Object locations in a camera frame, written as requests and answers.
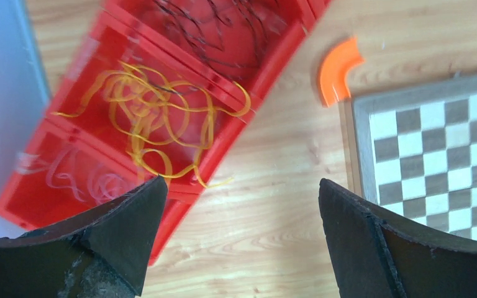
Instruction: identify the aluminium frame post left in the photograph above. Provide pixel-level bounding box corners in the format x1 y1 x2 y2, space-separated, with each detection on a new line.
14 0 54 108

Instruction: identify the orange curved plastic piece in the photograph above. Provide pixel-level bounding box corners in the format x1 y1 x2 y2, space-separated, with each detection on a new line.
317 36 365 107

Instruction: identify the black cable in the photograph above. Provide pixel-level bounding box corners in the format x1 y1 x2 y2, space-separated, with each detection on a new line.
152 0 289 71

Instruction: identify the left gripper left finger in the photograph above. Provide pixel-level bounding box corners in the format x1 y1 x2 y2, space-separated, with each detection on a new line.
0 177 168 297

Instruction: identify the wooden chessboard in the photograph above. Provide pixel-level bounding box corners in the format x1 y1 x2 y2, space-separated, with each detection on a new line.
345 74 477 241

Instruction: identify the yellow cable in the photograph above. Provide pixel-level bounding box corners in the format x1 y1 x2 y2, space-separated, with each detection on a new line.
51 60 252 190

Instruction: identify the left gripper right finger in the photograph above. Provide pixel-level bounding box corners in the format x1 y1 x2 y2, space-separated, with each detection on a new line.
319 179 477 297

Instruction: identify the red compartment bin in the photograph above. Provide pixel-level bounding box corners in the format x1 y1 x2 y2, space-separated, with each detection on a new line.
0 1 329 263

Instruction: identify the pink cable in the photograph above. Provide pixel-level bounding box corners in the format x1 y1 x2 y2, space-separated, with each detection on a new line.
14 146 139 207

